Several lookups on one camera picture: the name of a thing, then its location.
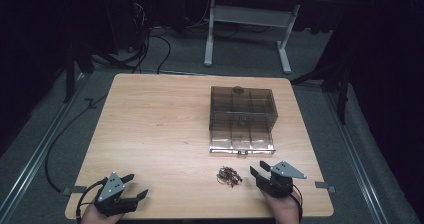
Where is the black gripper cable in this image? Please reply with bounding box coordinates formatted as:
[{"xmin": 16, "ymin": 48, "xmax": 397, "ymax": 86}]
[
  {"xmin": 288, "ymin": 183, "xmax": 304, "ymax": 223},
  {"xmin": 75, "ymin": 178, "xmax": 108, "ymax": 224}
]

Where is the grey table clamp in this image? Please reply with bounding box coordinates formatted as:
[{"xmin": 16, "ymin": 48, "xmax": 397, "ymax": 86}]
[
  {"xmin": 61, "ymin": 185, "xmax": 88, "ymax": 197},
  {"xmin": 314, "ymin": 180, "xmax": 336, "ymax": 194}
]

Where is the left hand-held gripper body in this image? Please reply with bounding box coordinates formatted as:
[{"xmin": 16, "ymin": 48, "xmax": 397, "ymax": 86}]
[{"xmin": 94, "ymin": 171, "xmax": 139, "ymax": 217}]

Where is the bundle of black cables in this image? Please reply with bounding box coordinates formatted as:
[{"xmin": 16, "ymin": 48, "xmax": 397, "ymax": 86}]
[{"xmin": 93, "ymin": 0, "xmax": 173, "ymax": 75}]

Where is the black stand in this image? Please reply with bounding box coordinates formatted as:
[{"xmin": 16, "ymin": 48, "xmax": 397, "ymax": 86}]
[
  {"xmin": 290, "ymin": 58, "xmax": 353, "ymax": 126},
  {"xmin": 62, "ymin": 30, "xmax": 96, "ymax": 104}
]

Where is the person's left hand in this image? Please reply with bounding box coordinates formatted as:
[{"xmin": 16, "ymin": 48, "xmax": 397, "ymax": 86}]
[{"xmin": 80, "ymin": 203, "xmax": 125, "ymax": 224}]

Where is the white metal frame desk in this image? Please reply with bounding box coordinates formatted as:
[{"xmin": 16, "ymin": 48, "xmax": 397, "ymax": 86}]
[{"xmin": 203, "ymin": 0, "xmax": 345, "ymax": 75}]

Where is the person's right hand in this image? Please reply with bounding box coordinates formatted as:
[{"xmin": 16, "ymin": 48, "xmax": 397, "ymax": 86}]
[{"xmin": 261, "ymin": 189, "xmax": 301, "ymax": 224}]

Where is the smoky clear plastic drawer box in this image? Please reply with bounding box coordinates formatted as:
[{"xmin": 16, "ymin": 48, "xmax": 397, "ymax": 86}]
[{"xmin": 209, "ymin": 85, "xmax": 279, "ymax": 132}]

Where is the black floor cable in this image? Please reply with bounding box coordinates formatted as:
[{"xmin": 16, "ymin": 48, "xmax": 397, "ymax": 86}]
[{"xmin": 44, "ymin": 94, "xmax": 108, "ymax": 194}]

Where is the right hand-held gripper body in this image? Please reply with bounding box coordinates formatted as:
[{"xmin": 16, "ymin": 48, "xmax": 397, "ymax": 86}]
[{"xmin": 255, "ymin": 160, "xmax": 308, "ymax": 199}]

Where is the bronze jewellery pile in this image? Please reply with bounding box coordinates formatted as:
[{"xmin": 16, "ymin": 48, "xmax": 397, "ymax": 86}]
[{"xmin": 216, "ymin": 165, "xmax": 244, "ymax": 189}]

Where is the metal floor rail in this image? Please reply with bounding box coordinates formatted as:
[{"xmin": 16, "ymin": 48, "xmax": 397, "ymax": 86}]
[
  {"xmin": 0, "ymin": 71, "xmax": 92, "ymax": 220},
  {"xmin": 323, "ymin": 89, "xmax": 390, "ymax": 224}
]

